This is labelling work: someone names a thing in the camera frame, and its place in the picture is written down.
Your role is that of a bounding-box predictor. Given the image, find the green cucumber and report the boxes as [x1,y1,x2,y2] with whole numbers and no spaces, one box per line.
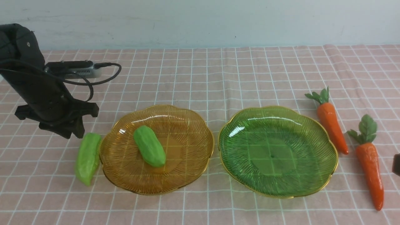
[133,126,166,168]
[74,132,102,186]

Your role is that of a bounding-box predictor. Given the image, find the amber plastic plate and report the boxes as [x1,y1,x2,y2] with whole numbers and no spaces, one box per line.
[99,104,214,196]

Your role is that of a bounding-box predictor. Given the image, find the pink checkered tablecloth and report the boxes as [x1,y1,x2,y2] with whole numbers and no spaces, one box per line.
[0,45,400,225]

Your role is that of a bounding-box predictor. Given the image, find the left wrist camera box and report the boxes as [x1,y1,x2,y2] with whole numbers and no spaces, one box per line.
[44,60,102,79]

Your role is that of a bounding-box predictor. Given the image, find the black left camera cable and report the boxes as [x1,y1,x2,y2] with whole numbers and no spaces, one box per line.
[0,59,122,102]

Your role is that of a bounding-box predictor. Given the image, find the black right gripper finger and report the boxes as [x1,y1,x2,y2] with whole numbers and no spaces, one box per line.
[392,154,400,176]

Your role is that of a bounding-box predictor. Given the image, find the orange carrot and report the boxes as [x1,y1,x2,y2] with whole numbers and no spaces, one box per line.
[305,87,349,155]
[347,114,384,211]

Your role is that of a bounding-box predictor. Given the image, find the green plastic plate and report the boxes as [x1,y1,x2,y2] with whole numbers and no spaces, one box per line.
[218,106,339,198]

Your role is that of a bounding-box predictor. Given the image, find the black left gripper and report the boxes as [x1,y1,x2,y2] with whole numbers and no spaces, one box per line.
[1,69,99,139]

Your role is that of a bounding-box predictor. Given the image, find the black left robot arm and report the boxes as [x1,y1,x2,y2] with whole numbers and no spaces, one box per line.
[0,24,99,139]

